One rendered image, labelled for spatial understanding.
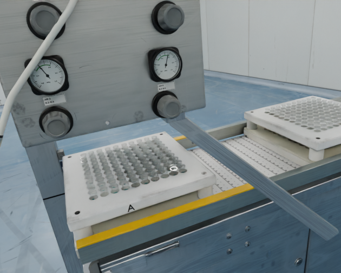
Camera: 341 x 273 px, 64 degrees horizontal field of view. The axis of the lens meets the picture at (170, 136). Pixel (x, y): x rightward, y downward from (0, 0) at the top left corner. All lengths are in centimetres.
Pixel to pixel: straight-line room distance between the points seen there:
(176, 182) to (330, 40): 387
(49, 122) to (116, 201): 20
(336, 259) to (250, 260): 32
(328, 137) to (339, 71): 358
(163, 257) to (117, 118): 27
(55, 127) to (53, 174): 41
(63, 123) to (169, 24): 15
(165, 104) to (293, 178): 33
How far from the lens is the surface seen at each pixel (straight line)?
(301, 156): 65
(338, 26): 416
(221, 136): 77
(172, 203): 49
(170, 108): 31
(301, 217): 47
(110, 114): 32
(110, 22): 31
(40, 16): 28
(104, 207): 44
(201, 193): 49
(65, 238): 79
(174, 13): 30
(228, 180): 59
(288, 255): 79
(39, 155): 68
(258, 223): 57
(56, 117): 29
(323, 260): 92
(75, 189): 50
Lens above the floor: 115
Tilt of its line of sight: 23 degrees down
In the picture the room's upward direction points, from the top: 6 degrees counter-clockwise
